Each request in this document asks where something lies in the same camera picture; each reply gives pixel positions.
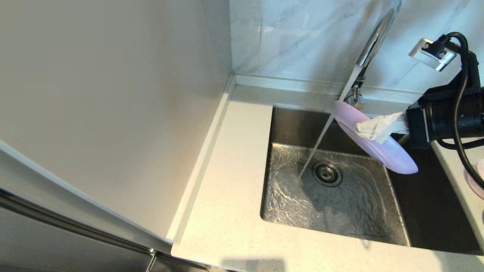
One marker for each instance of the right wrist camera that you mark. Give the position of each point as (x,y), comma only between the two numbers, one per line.
(431,56)

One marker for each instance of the round metal drain strainer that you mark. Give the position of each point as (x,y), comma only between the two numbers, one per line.
(327,173)

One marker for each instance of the chrome gooseneck kitchen faucet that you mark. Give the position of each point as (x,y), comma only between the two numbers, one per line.
(378,34)

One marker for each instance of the stainless steel sink basin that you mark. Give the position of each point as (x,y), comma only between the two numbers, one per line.
(340,215)

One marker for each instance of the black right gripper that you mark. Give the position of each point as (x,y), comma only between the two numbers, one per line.
(438,117)

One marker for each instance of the pink plastic cup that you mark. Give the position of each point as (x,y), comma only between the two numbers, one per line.
(477,181)

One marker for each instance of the running water stream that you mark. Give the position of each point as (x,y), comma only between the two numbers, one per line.
(321,143)

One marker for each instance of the purple plastic plate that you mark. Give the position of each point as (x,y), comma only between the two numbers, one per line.
(393,155)

